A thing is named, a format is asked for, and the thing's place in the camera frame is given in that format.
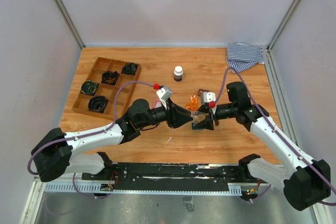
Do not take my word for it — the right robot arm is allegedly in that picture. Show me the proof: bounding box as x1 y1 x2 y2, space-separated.
197 82 331 211

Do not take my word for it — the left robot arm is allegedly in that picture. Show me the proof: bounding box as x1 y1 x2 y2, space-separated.
28 99 193 182

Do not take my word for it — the brown pill box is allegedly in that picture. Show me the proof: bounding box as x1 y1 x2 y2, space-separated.
197 89 209 96

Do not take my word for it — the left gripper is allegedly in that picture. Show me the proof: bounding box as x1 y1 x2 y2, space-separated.
138 98 193 129

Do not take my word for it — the wooden compartment tray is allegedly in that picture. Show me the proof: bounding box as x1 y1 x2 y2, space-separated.
72 57 141 121

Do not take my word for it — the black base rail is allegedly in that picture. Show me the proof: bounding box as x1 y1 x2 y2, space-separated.
81 163 258 191

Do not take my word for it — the teal pill box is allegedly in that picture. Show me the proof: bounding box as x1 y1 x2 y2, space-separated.
192 124 203 130

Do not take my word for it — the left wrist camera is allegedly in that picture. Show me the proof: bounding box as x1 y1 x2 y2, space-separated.
156 86 173 109

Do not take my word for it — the pink pill organizer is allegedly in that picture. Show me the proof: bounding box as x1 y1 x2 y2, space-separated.
153 99 162 109

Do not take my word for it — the clear glass pill bottle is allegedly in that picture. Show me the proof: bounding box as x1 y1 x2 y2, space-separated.
191 111 208 124

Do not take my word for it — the black coiled cable top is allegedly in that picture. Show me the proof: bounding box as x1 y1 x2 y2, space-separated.
121 62 139 76

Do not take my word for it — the striped blue cloth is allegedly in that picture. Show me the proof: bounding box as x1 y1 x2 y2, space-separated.
226 42 265 73

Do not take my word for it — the orange pill box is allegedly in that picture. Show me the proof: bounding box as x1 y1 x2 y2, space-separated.
185 94 200 111

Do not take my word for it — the black coiled cable middle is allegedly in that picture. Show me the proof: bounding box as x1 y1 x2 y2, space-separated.
101 70 120 86

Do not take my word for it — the white cap pill bottle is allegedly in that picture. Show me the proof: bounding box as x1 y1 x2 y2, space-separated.
173 66 184 82

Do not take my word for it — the yellow black coiled cable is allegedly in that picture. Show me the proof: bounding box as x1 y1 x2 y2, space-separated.
80 80 100 96

